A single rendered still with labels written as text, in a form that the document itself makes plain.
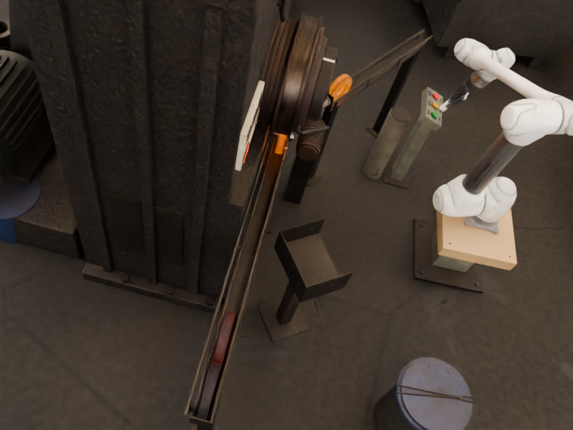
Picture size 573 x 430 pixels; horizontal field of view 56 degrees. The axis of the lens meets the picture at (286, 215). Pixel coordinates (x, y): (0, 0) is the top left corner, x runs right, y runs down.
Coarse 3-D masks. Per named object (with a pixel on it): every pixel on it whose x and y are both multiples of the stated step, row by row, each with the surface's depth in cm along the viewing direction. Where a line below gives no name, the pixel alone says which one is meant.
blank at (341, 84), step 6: (336, 78) 260; (342, 78) 260; (348, 78) 262; (336, 84) 259; (342, 84) 262; (348, 84) 267; (330, 90) 261; (336, 90) 262; (342, 90) 269; (348, 90) 272; (336, 96) 267
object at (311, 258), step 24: (288, 240) 222; (312, 240) 226; (288, 264) 212; (312, 264) 220; (288, 288) 242; (312, 288) 204; (336, 288) 215; (264, 312) 269; (288, 312) 256; (288, 336) 264
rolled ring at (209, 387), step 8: (216, 368) 176; (208, 376) 173; (216, 376) 174; (208, 384) 172; (216, 384) 186; (208, 392) 171; (200, 400) 170; (208, 400) 170; (200, 408) 171; (208, 408) 171; (200, 416) 173
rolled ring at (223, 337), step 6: (228, 312) 187; (234, 312) 190; (228, 318) 184; (228, 324) 182; (222, 330) 180; (228, 330) 181; (222, 336) 180; (228, 336) 180; (222, 342) 180; (228, 342) 196; (216, 348) 180; (222, 348) 180; (216, 354) 180; (222, 354) 180; (216, 360) 182; (222, 360) 182
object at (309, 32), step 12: (312, 24) 188; (300, 36) 184; (312, 36) 185; (300, 48) 183; (312, 48) 182; (300, 60) 182; (288, 72) 183; (300, 72) 183; (288, 84) 184; (300, 84) 184; (288, 96) 186; (300, 96) 184; (288, 108) 189; (276, 120) 194; (288, 120) 193; (276, 132) 204; (288, 132) 200
